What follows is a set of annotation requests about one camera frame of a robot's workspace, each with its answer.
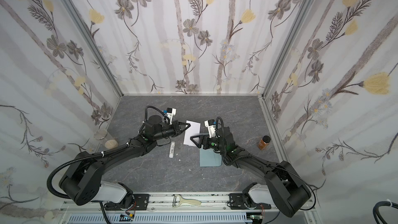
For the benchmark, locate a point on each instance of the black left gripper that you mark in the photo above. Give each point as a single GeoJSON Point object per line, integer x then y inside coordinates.
{"type": "Point", "coordinates": [176, 128]}

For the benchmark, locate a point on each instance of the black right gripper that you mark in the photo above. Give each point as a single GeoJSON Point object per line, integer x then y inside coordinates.
{"type": "Point", "coordinates": [208, 141]}

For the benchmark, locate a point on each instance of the white floral letter paper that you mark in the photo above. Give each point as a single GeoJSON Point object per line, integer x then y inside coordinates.
{"type": "Point", "coordinates": [193, 130]}

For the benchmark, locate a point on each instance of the light green envelope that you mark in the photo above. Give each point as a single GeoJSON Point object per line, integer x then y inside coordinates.
{"type": "Point", "coordinates": [208, 158]}

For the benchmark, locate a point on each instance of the white glue stick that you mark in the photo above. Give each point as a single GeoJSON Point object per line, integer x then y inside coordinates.
{"type": "Point", "coordinates": [172, 149]}

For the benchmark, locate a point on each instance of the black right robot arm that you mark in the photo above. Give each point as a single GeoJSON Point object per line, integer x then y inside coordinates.
{"type": "Point", "coordinates": [288, 191]}

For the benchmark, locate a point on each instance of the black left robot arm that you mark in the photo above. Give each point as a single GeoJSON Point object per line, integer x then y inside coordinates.
{"type": "Point", "coordinates": [83, 182]}

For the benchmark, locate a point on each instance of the cream plastic peeler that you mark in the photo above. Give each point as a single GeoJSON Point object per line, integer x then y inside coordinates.
{"type": "Point", "coordinates": [178, 200]}

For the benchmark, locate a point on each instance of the amber bottle black cap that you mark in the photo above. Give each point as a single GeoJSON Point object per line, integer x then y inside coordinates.
{"type": "Point", "coordinates": [264, 142]}

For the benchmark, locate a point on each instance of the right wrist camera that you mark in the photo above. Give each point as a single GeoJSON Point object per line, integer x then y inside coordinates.
{"type": "Point", "coordinates": [211, 127]}

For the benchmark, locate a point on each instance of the aluminium mounting rail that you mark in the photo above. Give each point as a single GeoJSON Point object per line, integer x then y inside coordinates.
{"type": "Point", "coordinates": [157, 202]}

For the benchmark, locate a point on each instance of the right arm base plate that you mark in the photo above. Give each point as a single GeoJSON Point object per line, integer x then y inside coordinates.
{"type": "Point", "coordinates": [241, 201]}

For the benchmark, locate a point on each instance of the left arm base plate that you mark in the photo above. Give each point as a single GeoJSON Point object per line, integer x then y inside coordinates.
{"type": "Point", "coordinates": [138, 202]}

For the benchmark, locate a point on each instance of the white slotted cable duct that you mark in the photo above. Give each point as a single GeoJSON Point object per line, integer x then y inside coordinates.
{"type": "Point", "coordinates": [180, 218]}

